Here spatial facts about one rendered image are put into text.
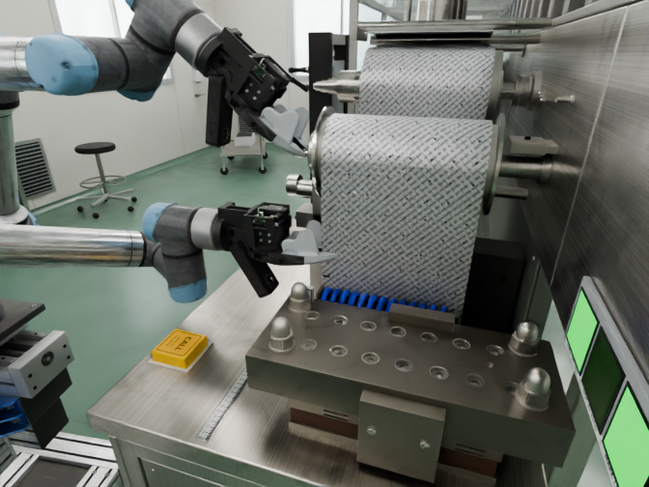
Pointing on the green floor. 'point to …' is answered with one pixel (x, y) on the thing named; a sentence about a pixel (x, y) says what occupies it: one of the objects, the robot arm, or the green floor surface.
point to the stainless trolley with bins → (244, 146)
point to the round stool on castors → (100, 173)
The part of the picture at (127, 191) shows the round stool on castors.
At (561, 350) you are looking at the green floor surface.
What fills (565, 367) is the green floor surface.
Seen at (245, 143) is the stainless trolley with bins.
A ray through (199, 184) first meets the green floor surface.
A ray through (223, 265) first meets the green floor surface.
